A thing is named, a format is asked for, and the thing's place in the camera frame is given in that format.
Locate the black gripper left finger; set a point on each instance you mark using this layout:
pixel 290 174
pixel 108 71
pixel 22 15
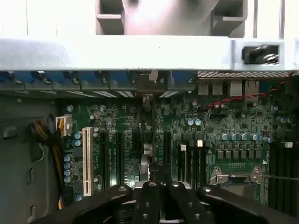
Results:
pixel 149 203

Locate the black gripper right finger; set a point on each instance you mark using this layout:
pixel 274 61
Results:
pixel 184 205

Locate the black RAM slot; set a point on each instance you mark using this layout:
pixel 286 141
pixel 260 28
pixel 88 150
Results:
pixel 292 168
pixel 202 163
pixel 276 168
pixel 182 163

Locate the black expansion slot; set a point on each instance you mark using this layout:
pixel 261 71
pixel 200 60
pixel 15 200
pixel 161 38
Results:
pixel 167 149
pixel 120 158
pixel 104 161

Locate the CPU socket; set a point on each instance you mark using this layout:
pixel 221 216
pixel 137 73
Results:
pixel 236 184

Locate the white expansion slot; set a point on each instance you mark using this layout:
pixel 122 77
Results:
pixel 87 163

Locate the green motherboard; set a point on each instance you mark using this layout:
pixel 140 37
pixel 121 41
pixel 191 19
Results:
pixel 177 112

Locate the thin metal locking lever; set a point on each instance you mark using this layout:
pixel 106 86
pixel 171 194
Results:
pixel 280 177

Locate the white power connector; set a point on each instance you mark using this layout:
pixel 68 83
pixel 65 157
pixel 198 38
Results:
pixel 63 126

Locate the silver USB port stack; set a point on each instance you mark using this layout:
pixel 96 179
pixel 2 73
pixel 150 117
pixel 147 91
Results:
pixel 210 88

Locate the silver rear port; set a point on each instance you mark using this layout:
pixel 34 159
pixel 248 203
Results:
pixel 236 88

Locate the silver network port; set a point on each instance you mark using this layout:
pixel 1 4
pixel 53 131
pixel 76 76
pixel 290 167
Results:
pixel 252 89

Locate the open black PC case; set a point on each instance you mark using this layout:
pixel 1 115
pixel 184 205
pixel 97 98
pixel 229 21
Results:
pixel 116 53

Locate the blue card retainer strip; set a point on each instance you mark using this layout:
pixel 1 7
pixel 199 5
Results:
pixel 56 77

